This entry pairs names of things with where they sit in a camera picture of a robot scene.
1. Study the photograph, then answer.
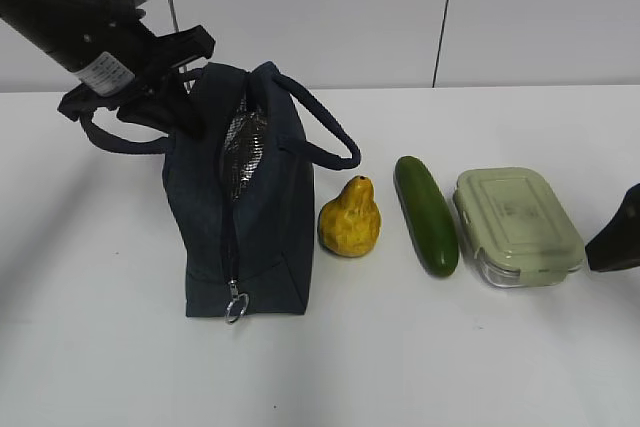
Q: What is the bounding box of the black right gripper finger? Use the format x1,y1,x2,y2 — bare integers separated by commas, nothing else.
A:
585,184,640,273

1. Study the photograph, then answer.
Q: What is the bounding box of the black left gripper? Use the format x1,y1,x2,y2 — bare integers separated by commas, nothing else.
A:
58,26,215,138

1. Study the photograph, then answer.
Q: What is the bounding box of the green lidded glass container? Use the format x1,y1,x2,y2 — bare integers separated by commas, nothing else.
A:
453,167,587,288

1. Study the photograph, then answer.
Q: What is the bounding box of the dark blue lunch bag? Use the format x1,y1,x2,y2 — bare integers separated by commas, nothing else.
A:
81,62,361,323

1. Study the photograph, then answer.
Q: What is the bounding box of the green cucumber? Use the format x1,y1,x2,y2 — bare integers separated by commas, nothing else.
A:
393,156,459,278

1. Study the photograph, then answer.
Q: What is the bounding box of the yellow pear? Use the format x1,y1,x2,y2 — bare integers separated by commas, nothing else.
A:
317,175,382,258

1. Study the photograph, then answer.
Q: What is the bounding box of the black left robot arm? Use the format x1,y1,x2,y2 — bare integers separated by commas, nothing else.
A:
1,0,215,137

